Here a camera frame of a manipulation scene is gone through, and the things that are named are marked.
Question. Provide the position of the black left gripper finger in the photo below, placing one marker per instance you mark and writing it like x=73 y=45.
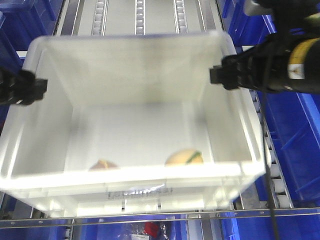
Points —
x=21 y=88

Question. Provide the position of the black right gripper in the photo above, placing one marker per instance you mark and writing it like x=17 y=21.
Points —
x=297 y=70

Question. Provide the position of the yellow plush ball toy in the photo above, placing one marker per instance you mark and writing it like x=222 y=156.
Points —
x=185 y=157

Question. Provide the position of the grey-brown plush ball toy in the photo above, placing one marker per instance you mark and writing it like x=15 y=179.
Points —
x=102 y=164

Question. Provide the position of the white plastic tote box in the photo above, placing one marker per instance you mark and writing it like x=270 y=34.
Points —
x=133 y=101

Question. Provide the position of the blue storage bin left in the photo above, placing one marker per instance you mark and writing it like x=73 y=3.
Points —
x=22 y=21

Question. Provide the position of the blue storage bin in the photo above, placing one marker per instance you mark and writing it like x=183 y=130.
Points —
x=294 y=120
x=22 y=21

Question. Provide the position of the far right roller track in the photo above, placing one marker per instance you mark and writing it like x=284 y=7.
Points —
x=274 y=181

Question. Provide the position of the metal shelf front bar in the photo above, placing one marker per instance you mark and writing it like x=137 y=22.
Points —
x=131 y=218

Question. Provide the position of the blue bin lower shelf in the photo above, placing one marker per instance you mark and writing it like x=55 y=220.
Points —
x=294 y=227

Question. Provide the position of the red packaged item below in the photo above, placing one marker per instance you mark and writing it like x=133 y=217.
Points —
x=151 y=229

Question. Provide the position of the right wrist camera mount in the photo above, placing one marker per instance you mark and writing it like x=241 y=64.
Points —
x=290 y=17

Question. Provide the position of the right-centre roller track rail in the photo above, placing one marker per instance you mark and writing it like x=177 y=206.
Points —
x=180 y=21

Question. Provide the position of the left roller track rail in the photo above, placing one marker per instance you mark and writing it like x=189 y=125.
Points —
x=99 y=18

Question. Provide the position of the middle roller track rail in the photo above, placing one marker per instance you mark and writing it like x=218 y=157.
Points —
x=140 y=7

